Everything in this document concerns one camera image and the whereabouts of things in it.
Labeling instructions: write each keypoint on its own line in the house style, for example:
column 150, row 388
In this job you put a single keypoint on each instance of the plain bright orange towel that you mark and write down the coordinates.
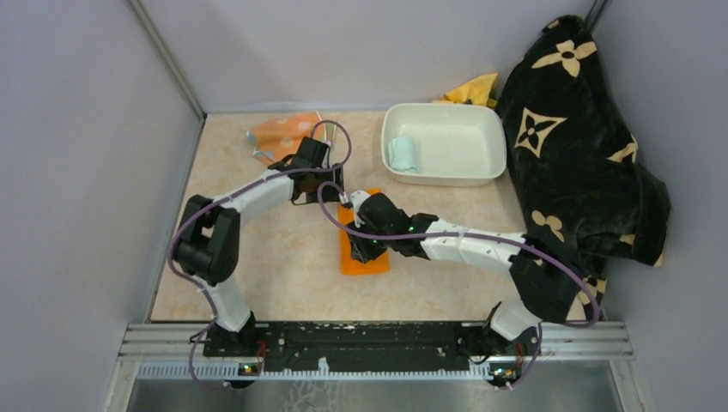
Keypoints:
column 348, row 266

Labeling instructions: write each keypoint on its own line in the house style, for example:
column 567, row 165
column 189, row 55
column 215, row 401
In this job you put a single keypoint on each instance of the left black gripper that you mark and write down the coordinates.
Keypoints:
column 339, row 177

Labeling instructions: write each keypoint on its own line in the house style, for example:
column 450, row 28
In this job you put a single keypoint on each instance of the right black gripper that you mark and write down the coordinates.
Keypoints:
column 359, row 249

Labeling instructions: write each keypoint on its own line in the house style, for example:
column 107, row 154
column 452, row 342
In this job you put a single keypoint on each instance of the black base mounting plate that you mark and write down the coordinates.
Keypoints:
column 372, row 347

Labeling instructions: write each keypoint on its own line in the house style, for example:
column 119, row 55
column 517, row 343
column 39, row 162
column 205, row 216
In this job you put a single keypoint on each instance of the light mint green towel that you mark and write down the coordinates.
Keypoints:
column 402, row 155

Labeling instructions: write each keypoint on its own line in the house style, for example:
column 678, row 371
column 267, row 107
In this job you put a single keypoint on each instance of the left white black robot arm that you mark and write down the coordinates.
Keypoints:
column 206, row 247

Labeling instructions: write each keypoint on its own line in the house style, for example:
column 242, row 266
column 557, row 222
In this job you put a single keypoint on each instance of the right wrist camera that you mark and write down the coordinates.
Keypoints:
column 356, row 200

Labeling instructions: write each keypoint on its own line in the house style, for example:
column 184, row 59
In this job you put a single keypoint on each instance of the aluminium frame rail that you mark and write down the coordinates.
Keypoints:
column 161, row 366

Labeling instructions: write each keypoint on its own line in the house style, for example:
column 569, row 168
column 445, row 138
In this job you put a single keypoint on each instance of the white plastic bin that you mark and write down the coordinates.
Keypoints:
column 456, row 145

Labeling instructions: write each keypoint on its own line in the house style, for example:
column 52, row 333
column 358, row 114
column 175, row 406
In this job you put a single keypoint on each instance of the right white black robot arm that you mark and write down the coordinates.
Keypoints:
column 545, row 273

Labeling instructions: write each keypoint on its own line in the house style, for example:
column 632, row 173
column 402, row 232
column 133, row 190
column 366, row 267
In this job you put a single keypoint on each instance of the black floral blanket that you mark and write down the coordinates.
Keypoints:
column 573, row 160

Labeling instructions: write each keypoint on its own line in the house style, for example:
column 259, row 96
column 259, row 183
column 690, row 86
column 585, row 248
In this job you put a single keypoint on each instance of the orange polka dot towel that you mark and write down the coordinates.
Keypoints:
column 277, row 137

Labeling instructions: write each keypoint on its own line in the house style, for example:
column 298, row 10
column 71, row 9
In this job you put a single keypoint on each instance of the yellow towel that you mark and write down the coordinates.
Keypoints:
column 479, row 91

